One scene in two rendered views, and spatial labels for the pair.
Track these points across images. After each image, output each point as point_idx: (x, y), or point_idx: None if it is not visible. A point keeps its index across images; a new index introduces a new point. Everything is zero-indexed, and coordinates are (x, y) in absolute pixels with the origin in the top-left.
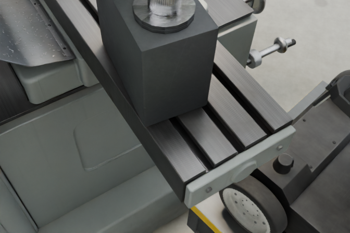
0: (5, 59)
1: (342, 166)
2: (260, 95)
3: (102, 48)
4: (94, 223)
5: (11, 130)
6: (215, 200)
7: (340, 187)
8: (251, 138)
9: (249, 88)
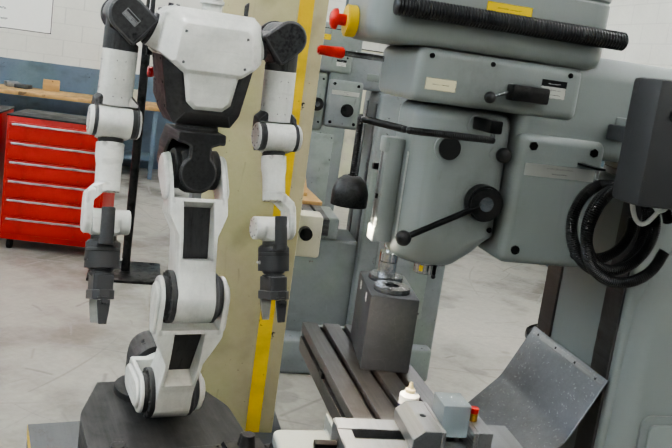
0: (483, 391)
1: (184, 446)
2: (313, 331)
3: (408, 371)
4: None
5: None
6: None
7: (201, 439)
8: (333, 324)
9: (317, 334)
